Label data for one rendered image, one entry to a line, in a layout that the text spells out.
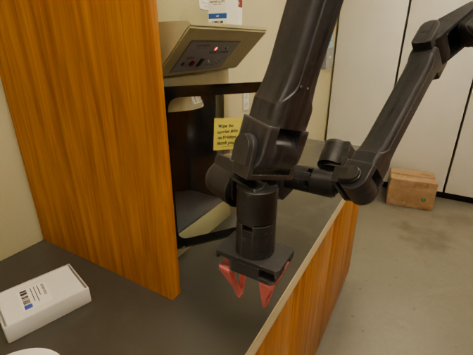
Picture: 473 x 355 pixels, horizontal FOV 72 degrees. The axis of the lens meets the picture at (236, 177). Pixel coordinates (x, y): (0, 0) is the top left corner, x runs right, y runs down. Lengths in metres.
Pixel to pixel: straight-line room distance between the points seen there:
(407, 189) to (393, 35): 1.45
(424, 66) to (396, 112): 0.13
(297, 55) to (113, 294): 0.66
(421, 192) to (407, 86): 2.75
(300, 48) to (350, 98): 3.33
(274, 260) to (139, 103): 0.36
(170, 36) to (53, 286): 0.58
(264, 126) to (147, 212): 0.38
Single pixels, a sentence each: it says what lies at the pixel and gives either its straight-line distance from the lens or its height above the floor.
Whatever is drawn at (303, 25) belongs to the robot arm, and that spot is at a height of 1.49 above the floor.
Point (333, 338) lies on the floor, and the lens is 2.03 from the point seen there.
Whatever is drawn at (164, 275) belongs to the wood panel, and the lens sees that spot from 0.76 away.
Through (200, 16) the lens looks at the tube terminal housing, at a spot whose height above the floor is 1.53.
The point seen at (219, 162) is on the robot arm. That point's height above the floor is 1.31.
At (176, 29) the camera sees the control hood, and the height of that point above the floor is 1.50.
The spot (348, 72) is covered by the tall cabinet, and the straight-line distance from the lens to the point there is 3.70.
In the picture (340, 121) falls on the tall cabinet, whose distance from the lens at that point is 3.78.
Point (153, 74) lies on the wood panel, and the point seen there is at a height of 1.42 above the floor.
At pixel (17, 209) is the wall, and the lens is 1.10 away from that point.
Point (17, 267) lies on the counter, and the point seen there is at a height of 0.94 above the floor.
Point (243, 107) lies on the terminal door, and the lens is 0.78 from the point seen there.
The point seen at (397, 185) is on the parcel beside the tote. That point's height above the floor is 0.21.
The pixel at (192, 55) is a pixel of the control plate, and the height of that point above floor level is 1.45.
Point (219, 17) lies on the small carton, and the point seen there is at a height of 1.53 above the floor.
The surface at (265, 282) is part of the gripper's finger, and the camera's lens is 0.47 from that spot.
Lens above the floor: 1.47
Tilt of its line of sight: 23 degrees down
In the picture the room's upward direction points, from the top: straight up
